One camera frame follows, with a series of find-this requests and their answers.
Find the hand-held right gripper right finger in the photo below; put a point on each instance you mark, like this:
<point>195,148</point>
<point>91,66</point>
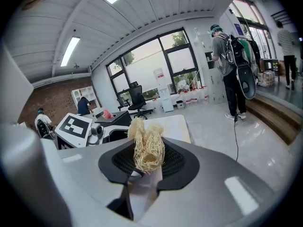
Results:
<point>213,185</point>

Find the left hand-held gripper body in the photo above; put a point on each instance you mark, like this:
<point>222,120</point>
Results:
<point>73,126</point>

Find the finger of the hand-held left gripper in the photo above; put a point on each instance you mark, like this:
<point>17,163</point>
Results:
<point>118,133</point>

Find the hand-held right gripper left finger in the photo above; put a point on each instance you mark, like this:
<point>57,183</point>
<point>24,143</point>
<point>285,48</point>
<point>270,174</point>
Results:
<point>90,185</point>

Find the tan fibrous loofah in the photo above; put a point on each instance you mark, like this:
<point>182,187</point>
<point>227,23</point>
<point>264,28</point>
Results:
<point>148,148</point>

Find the black tissue box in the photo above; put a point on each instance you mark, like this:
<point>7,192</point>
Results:
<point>118,119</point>

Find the pink tissue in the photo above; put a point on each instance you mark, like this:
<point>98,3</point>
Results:
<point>107,114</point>

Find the white cube shelf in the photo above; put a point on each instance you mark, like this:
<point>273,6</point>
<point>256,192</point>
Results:
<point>85,93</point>

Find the black office chair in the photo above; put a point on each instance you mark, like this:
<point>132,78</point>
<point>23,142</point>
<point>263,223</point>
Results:
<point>137,98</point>

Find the clear jug with red label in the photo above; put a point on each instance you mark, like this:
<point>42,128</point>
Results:
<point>156,106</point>

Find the table with checked tablecloth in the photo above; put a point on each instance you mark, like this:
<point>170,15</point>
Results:
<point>170,126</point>

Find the white water dispenser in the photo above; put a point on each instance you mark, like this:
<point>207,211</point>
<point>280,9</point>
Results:
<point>164,96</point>

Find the white waste bin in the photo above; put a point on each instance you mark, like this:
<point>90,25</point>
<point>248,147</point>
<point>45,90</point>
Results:
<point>180,105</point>

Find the black framed window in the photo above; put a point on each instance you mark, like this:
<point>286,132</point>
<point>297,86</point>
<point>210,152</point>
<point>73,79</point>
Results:
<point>146,63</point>

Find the white flower bouquet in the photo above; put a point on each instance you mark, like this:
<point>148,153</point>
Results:
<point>183,85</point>

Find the row of clear water jugs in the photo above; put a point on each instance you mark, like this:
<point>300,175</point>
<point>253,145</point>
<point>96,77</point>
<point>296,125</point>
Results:
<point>196,97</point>

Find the wooden step platform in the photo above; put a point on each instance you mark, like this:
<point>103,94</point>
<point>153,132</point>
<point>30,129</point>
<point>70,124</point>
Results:
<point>272,117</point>

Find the gray locker cabinet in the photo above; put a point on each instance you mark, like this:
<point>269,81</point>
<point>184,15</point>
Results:
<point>213,79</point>

